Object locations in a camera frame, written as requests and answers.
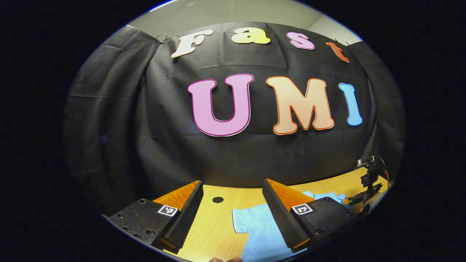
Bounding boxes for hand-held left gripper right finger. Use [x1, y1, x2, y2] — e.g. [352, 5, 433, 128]
[262, 178, 361, 254]

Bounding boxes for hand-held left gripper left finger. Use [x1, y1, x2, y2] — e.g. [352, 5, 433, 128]
[103, 180, 204, 255]

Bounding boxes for light blue T-shirt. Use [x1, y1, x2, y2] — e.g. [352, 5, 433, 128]
[232, 191, 347, 262]

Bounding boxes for black backdrop cloth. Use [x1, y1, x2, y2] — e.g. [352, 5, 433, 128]
[63, 22, 406, 219]

